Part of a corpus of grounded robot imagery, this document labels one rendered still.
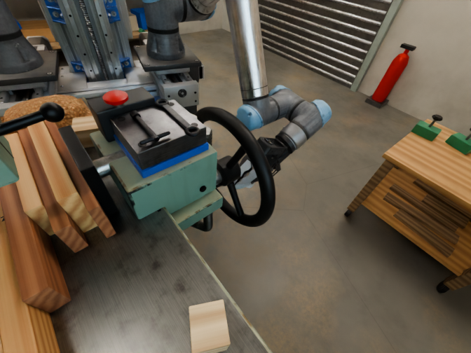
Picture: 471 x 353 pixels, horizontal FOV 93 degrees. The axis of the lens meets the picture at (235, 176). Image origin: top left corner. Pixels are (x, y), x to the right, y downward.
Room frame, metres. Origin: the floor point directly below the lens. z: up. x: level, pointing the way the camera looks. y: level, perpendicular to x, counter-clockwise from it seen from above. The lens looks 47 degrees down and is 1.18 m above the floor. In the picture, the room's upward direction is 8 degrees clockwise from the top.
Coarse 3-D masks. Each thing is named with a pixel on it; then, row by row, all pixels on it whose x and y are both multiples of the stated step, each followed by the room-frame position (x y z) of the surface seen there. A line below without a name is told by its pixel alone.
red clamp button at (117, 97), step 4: (108, 92) 0.26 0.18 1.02; (112, 92) 0.26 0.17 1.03; (116, 92) 0.26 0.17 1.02; (120, 92) 0.26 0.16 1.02; (124, 92) 0.26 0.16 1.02; (104, 96) 0.25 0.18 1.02; (108, 96) 0.25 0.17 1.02; (112, 96) 0.25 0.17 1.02; (116, 96) 0.25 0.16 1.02; (120, 96) 0.25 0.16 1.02; (124, 96) 0.26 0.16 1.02; (104, 100) 0.24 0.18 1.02; (108, 100) 0.24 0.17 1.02; (112, 100) 0.24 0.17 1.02; (116, 100) 0.25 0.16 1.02; (120, 100) 0.25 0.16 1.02; (124, 100) 0.25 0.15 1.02; (112, 104) 0.24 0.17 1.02; (116, 104) 0.25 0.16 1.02; (120, 104) 0.25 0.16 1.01
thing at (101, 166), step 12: (60, 132) 0.20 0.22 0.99; (72, 132) 0.21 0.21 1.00; (72, 144) 0.19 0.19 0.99; (72, 156) 0.17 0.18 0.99; (84, 156) 0.17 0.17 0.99; (108, 156) 0.20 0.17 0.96; (120, 156) 0.21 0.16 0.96; (84, 168) 0.15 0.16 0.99; (96, 168) 0.18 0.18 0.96; (108, 168) 0.19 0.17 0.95; (96, 180) 0.15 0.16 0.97; (96, 192) 0.15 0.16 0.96; (108, 192) 0.16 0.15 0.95; (108, 204) 0.15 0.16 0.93
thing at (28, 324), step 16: (0, 208) 0.12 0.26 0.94; (0, 240) 0.09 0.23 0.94; (0, 256) 0.07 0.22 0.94; (0, 272) 0.06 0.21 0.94; (0, 288) 0.04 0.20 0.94; (16, 288) 0.04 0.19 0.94; (0, 304) 0.03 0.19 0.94; (16, 304) 0.03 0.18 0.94; (0, 320) 0.02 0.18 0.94; (16, 320) 0.02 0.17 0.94; (32, 320) 0.02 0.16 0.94; (48, 320) 0.03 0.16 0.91; (16, 336) 0.01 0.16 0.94; (32, 336) 0.01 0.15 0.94; (48, 336) 0.02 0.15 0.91; (16, 352) 0.00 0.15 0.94; (32, 352) 0.00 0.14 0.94; (48, 352) 0.00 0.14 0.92
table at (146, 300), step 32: (128, 224) 0.14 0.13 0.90; (160, 224) 0.15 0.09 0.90; (192, 224) 0.19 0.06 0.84; (64, 256) 0.09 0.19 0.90; (96, 256) 0.10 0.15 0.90; (128, 256) 0.10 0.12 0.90; (160, 256) 0.11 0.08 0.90; (192, 256) 0.11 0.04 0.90; (96, 288) 0.06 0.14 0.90; (128, 288) 0.07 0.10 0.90; (160, 288) 0.07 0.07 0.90; (192, 288) 0.08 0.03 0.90; (224, 288) 0.08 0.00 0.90; (64, 320) 0.03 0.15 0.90; (96, 320) 0.03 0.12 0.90; (128, 320) 0.04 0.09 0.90; (160, 320) 0.04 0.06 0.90; (64, 352) 0.01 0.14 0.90; (96, 352) 0.01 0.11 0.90; (128, 352) 0.01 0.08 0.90; (160, 352) 0.02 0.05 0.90; (224, 352) 0.02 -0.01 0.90; (256, 352) 0.02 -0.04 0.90
